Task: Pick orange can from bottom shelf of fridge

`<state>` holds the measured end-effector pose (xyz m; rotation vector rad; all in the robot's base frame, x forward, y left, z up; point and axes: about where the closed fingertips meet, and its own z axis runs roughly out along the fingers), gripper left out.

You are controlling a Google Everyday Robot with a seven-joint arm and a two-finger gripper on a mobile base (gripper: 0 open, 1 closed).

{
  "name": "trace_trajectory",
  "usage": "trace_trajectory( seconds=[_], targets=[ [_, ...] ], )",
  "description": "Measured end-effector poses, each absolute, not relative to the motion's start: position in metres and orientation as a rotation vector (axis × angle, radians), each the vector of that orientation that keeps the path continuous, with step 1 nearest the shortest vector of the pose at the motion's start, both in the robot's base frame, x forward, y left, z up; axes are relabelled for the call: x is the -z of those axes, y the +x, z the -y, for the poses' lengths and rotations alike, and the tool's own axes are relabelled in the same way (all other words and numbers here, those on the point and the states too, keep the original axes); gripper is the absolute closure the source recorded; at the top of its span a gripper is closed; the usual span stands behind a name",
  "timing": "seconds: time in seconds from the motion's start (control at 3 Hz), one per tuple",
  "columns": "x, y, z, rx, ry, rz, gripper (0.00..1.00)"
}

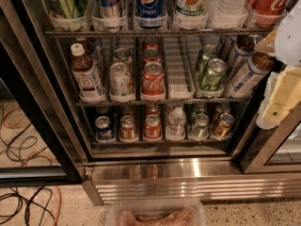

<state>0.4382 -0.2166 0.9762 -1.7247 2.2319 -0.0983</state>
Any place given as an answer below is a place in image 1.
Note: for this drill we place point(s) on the red coca-cola can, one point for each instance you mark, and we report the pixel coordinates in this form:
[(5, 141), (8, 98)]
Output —
[(151, 42), (152, 55), (153, 79)]

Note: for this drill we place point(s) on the blue pepsi can bottom front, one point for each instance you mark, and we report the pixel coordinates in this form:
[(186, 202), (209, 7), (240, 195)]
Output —
[(104, 129)]

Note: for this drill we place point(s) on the green can bottom rear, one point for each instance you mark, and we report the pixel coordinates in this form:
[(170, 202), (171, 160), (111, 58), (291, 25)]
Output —
[(196, 109)]

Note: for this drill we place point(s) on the white 7up can front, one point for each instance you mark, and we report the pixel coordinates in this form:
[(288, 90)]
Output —
[(120, 80)]

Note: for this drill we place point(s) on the empty white shelf tray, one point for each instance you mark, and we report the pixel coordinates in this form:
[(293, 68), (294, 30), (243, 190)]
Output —
[(178, 77)]

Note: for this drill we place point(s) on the tea bottle right rear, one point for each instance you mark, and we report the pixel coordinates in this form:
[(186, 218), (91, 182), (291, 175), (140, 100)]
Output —
[(242, 49)]

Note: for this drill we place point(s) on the gold can bottom front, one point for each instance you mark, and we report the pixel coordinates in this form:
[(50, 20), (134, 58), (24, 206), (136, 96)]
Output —
[(128, 128)]

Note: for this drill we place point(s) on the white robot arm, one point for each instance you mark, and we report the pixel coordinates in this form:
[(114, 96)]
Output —
[(288, 39)]

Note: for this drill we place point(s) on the right glass fridge door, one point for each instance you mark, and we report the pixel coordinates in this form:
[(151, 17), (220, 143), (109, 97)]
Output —
[(267, 151)]

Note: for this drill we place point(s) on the gold can bottom rear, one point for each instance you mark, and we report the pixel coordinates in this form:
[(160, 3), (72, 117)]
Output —
[(128, 110)]

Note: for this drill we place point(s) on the red coca-cola can middle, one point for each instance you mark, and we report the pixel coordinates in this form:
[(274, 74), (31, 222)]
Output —
[(152, 55)]

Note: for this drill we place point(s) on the orange soda can rear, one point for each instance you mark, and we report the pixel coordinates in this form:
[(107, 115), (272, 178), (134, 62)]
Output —
[(219, 109)]

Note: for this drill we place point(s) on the iced tea bottle left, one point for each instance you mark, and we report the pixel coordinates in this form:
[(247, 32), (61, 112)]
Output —
[(85, 72)]

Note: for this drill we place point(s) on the clear plastic food container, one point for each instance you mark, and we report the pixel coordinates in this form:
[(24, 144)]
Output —
[(159, 212)]

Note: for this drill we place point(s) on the pepsi can top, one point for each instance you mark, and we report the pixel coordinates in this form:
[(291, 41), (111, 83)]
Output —
[(149, 8)]

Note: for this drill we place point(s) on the clear water bottle top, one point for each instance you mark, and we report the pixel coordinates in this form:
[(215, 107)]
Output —
[(229, 0)]

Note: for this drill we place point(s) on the red can bottom rear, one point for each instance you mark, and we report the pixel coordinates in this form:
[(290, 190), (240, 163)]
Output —
[(152, 109)]

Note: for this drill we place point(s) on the blue can bottom rear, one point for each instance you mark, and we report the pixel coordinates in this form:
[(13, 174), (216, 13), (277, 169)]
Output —
[(104, 111)]

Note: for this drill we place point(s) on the tea bottle right front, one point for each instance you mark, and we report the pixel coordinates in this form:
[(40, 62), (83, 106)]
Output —
[(249, 75)]

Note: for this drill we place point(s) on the red bull can top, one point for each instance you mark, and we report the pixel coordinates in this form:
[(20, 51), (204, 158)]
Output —
[(110, 9)]

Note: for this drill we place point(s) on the green can middle front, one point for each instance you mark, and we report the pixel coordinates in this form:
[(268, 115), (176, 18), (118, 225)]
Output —
[(213, 74)]

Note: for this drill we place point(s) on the steel fridge base grille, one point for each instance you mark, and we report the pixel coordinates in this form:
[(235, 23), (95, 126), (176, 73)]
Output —
[(201, 178)]

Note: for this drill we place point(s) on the red coca-cola can front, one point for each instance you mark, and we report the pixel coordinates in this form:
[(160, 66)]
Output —
[(153, 79)]

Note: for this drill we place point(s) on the gold can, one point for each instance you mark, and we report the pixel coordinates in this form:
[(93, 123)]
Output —
[(128, 128), (128, 110)]

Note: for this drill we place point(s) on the orange soda can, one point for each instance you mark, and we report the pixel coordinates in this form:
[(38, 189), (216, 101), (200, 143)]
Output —
[(219, 109), (223, 125)]

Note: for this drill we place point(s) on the red coca-cola can rear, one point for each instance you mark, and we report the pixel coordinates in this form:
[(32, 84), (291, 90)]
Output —
[(151, 42)]

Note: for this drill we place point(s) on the glass fridge door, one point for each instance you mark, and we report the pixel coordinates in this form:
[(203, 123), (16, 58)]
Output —
[(36, 74), (267, 151)]

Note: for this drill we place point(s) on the green can middle rear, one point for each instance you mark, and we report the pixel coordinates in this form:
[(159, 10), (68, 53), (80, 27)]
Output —
[(206, 53)]

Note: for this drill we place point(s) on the red can bottom front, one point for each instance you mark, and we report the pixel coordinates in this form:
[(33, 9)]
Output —
[(152, 126)]

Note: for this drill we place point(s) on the coca-cola bottle top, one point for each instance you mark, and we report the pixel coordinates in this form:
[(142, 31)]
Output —
[(266, 13)]

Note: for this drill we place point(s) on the left glass fridge door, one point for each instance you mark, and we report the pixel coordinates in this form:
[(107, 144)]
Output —
[(36, 74)]

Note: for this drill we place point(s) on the orange soda can front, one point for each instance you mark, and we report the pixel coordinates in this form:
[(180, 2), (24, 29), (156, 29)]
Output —
[(223, 125)]

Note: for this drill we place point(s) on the green can bottom front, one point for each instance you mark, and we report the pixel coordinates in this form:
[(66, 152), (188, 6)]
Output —
[(199, 127)]

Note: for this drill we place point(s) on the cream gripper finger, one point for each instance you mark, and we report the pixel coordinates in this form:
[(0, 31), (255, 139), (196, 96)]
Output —
[(283, 94), (267, 44)]

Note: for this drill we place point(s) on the white 7up can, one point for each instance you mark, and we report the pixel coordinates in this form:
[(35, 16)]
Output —
[(123, 55), (120, 80)]

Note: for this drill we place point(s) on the white 7up can rear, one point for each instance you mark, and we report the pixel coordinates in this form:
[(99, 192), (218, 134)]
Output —
[(123, 55)]

